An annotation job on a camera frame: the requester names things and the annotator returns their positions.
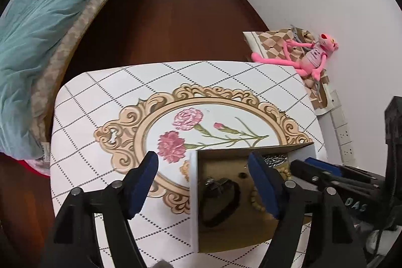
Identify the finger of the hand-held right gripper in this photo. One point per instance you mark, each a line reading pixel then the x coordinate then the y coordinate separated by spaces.
pixel 317 178
pixel 323 165

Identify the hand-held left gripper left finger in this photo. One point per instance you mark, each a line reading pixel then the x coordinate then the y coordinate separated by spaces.
pixel 143 183

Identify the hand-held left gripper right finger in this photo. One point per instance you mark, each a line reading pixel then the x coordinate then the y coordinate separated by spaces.
pixel 263 186

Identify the white cardboard box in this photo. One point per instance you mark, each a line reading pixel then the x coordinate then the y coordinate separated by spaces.
pixel 193 208

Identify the black smart band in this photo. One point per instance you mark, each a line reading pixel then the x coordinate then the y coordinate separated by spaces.
pixel 205 202

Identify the white power strip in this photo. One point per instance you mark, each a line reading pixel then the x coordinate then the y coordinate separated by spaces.
pixel 344 133

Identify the white printed tablecloth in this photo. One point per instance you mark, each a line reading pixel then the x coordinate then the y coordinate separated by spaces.
pixel 103 92

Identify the pink checked sheet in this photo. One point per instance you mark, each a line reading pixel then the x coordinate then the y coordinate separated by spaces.
pixel 44 158

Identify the pink plush toy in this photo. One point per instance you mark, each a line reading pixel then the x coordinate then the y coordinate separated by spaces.
pixel 311 57

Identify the red blanket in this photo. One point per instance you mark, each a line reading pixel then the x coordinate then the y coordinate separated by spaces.
pixel 34 167

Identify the brown checkered cushion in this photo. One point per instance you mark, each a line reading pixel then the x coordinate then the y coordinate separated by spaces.
pixel 270 43

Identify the light blue quilt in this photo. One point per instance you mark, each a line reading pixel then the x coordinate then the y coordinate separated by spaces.
pixel 40 29

